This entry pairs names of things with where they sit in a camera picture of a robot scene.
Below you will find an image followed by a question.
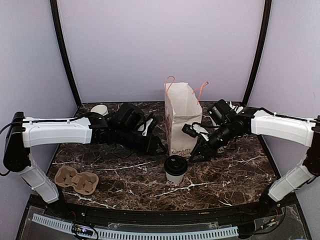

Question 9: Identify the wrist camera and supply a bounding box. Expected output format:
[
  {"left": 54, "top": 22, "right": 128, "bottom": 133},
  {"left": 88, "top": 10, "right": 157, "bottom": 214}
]
[
  {"left": 137, "top": 113, "right": 158, "bottom": 137},
  {"left": 182, "top": 122, "right": 210, "bottom": 141}
]

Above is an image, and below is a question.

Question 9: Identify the right black frame post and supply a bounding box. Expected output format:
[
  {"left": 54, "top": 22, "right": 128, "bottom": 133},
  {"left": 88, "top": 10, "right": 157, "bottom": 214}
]
[{"left": 240, "top": 0, "right": 273, "bottom": 108}]

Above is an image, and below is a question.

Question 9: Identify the brown cardboard cup carrier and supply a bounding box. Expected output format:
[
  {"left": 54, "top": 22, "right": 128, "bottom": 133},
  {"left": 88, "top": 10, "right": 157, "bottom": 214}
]
[{"left": 54, "top": 166, "right": 99, "bottom": 196}]

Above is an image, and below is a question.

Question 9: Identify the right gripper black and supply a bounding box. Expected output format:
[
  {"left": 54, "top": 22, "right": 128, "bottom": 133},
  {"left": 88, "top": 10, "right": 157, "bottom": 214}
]
[{"left": 188, "top": 121, "right": 235, "bottom": 163}]

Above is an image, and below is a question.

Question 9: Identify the bundle of white wrapped straws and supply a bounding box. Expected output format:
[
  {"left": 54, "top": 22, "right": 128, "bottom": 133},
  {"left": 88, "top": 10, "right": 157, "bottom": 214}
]
[{"left": 226, "top": 101, "right": 244, "bottom": 114}]

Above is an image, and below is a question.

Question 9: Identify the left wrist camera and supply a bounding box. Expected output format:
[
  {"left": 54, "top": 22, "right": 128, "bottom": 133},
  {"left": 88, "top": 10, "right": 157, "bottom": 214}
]
[{"left": 137, "top": 113, "right": 158, "bottom": 137}]

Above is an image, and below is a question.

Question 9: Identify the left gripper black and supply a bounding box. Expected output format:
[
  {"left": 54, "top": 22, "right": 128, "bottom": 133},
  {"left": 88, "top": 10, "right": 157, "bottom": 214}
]
[{"left": 115, "top": 126, "right": 168, "bottom": 157}]

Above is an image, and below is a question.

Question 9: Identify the black cup lid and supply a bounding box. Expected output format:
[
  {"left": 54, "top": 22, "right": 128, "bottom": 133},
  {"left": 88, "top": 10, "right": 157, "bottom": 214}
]
[{"left": 164, "top": 155, "right": 188, "bottom": 176}]

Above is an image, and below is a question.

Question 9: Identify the single white paper cup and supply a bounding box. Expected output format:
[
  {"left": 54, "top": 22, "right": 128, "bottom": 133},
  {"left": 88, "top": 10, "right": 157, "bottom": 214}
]
[{"left": 165, "top": 172, "right": 185, "bottom": 186}]

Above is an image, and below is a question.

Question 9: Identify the white slotted cable duct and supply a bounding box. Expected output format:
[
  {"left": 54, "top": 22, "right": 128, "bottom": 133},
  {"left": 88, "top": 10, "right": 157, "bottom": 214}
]
[{"left": 31, "top": 213, "right": 239, "bottom": 240}]

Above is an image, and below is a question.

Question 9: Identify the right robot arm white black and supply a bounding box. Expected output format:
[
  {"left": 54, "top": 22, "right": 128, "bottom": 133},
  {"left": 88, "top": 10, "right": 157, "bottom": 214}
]
[{"left": 182, "top": 99, "right": 320, "bottom": 217}]

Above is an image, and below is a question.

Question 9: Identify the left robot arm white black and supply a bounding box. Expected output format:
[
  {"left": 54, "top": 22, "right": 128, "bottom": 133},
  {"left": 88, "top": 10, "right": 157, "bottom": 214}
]
[{"left": 3, "top": 103, "right": 167, "bottom": 218}]

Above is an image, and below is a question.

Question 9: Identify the left black frame post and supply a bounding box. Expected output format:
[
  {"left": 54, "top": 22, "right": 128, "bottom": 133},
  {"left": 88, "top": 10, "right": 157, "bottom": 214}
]
[{"left": 49, "top": 0, "right": 82, "bottom": 108}]

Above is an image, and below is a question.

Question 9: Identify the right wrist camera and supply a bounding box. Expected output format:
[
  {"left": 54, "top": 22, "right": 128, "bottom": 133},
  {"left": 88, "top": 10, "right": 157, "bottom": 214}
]
[{"left": 182, "top": 122, "right": 210, "bottom": 141}]

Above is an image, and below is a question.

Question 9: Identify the white cup holding straws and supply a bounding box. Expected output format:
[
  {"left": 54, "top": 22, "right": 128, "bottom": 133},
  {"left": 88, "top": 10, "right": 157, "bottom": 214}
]
[{"left": 217, "top": 146, "right": 227, "bottom": 154}]

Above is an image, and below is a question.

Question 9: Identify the white paper takeout bag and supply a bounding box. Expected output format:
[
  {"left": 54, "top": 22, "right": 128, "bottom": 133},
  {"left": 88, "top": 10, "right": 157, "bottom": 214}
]
[{"left": 164, "top": 75, "right": 209, "bottom": 157}]

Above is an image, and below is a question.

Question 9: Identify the black frame post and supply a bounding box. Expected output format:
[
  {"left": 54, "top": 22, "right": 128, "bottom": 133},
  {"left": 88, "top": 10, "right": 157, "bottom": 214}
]
[
  {"left": 240, "top": 0, "right": 273, "bottom": 108},
  {"left": 49, "top": 0, "right": 82, "bottom": 108}
]

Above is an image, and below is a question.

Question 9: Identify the stack of white paper cups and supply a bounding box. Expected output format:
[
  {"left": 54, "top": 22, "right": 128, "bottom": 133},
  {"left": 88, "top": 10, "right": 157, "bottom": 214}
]
[{"left": 90, "top": 104, "right": 109, "bottom": 116}]

